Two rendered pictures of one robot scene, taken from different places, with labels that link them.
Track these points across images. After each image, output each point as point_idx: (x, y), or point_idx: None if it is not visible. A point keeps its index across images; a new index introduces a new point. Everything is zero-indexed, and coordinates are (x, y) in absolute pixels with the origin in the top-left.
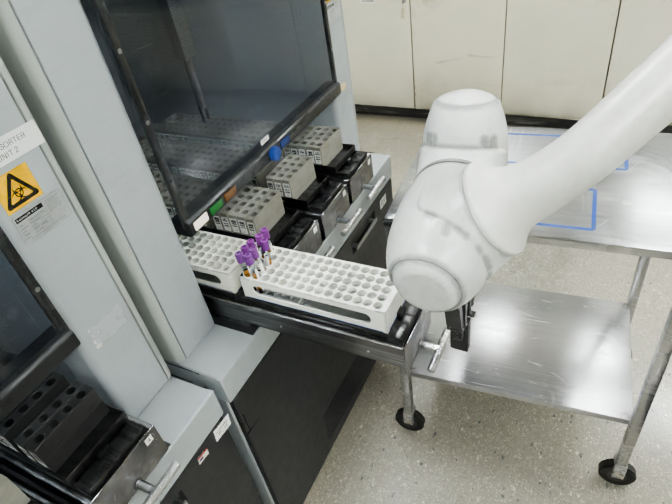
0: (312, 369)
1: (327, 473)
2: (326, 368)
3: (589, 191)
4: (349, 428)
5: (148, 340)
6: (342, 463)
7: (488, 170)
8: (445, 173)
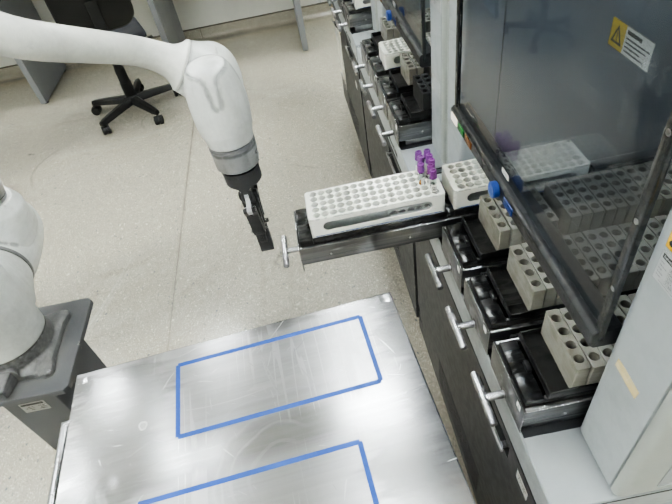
0: (439, 319)
1: (441, 393)
2: (445, 350)
3: (184, 431)
4: (456, 439)
5: (441, 126)
6: (437, 407)
7: (179, 45)
8: (203, 48)
